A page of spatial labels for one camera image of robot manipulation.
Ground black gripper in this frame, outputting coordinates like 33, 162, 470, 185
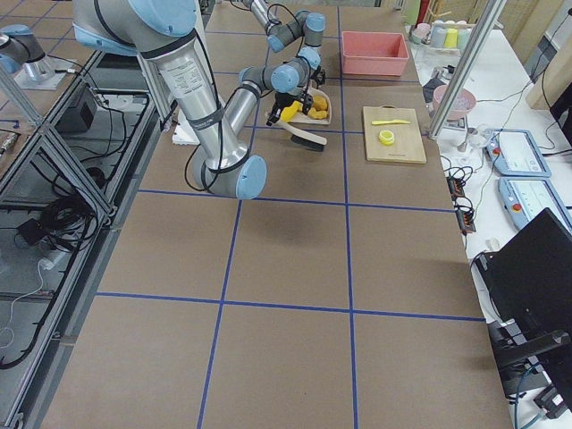
309, 66, 326, 88
266, 91, 313, 126

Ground beige plastic dustpan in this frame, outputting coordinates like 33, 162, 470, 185
289, 87, 332, 125

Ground white hand brush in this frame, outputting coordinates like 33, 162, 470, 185
277, 121, 327, 152

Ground brown toy potato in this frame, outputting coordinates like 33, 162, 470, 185
312, 95, 329, 112

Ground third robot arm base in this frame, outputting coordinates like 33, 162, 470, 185
1, 24, 66, 90

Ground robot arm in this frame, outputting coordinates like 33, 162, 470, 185
73, 0, 325, 199
240, 1, 326, 94

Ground pink plastic bin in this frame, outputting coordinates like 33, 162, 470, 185
341, 31, 409, 77

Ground yellow plastic knife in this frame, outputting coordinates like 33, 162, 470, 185
371, 119, 411, 126

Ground yellow toy lemon slice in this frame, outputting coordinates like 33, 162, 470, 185
378, 130, 395, 146

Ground bamboo cutting board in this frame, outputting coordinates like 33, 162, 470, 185
362, 106, 427, 164

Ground stacked pastel cups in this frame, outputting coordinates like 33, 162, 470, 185
408, 20, 475, 51

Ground pink bowl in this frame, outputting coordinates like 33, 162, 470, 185
432, 85, 476, 121

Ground black power box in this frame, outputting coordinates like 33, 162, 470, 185
55, 85, 97, 133

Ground upper teach pendant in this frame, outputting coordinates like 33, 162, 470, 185
485, 129, 551, 178

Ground teach pendant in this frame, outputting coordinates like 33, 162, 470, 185
485, 129, 551, 178
498, 177, 571, 231

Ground lower teach pendant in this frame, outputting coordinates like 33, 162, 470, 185
498, 177, 571, 231

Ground black monitor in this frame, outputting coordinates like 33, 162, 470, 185
475, 208, 571, 404

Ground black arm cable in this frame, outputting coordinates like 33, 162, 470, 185
183, 26, 256, 194
265, 3, 314, 50

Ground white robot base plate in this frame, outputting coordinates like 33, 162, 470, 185
172, 107, 200, 146

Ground aluminium frame post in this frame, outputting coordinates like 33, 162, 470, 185
427, 0, 507, 140

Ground coiled black cables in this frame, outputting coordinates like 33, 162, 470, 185
38, 196, 102, 251

